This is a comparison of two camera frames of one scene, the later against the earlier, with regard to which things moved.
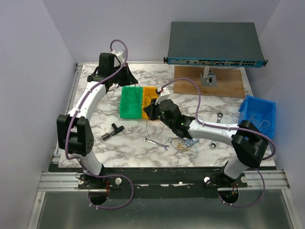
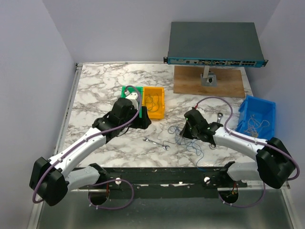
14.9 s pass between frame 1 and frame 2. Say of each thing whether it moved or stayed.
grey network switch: stayed
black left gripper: moved
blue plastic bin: stayed
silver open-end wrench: stayed
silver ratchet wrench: stayed
